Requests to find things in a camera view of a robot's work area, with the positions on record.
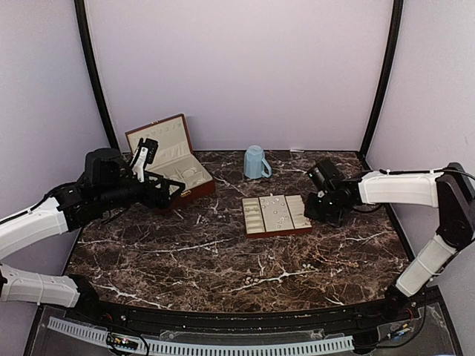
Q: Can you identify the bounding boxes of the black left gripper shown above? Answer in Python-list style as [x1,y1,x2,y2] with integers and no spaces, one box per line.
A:
[97,170,186,212]

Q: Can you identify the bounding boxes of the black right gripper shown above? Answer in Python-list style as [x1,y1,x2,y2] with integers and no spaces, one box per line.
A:
[304,191,347,224]

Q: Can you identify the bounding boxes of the red jewelry display tray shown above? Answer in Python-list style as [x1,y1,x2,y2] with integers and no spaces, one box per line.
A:
[242,195,312,239]

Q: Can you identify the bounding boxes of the light blue faceted mug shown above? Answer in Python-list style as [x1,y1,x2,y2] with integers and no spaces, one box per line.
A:
[244,145,272,179]

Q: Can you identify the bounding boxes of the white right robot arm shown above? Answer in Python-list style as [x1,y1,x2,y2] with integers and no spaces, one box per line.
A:
[304,159,474,322]

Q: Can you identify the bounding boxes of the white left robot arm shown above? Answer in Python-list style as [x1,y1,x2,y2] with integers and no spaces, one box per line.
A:
[1,139,186,323]

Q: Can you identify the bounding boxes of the open red jewelry box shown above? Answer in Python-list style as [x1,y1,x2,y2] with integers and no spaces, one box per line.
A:
[125,113,216,210]

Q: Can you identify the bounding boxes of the white perforated cable rail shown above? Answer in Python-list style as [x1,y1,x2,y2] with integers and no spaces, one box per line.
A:
[45,317,356,356]

